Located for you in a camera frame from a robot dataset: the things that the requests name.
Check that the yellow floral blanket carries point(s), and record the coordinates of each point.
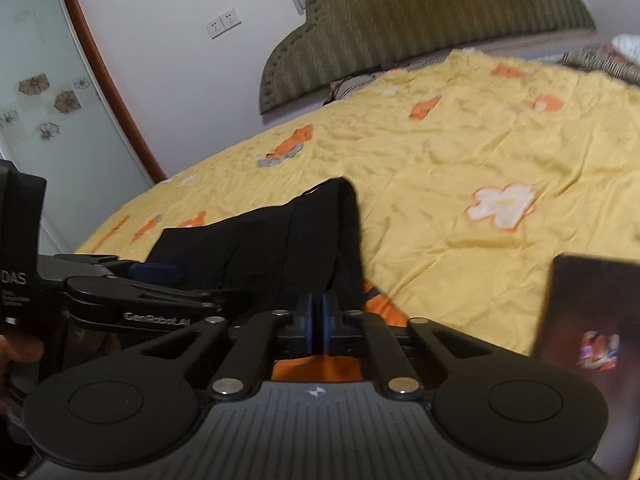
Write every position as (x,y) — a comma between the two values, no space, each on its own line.
(450,150)

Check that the person's left hand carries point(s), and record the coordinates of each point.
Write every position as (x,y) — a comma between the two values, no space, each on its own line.
(17,347)

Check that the grey striped pillow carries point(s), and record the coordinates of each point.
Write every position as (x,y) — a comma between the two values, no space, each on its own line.
(525,45)

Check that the frosted floral glass door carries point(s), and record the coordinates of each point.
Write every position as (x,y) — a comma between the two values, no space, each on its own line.
(55,110)

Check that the black pants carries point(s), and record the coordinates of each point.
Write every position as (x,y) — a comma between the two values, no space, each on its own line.
(280,245)

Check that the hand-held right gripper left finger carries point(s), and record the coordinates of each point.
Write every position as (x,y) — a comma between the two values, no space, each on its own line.
(305,322)

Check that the olive padded headboard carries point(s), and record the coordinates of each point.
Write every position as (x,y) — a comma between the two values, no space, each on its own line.
(425,15)

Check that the striped patterned cloth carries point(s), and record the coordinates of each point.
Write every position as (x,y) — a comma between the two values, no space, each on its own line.
(600,62)

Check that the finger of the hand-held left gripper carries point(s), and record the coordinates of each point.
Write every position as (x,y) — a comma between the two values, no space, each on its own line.
(152,273)
(150,310)

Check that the brown wooden door frame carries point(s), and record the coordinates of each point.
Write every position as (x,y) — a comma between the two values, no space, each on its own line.
(110,70)

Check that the white wall socket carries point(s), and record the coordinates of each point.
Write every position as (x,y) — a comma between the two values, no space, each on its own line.
(214,28)
(230,19)

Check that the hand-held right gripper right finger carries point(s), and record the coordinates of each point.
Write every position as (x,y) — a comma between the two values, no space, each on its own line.
(329,322)

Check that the black smartphone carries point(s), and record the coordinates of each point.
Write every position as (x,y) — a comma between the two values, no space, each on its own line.
(585,320)

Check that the white cloth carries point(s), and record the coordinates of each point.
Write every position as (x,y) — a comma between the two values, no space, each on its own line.
(627,46)

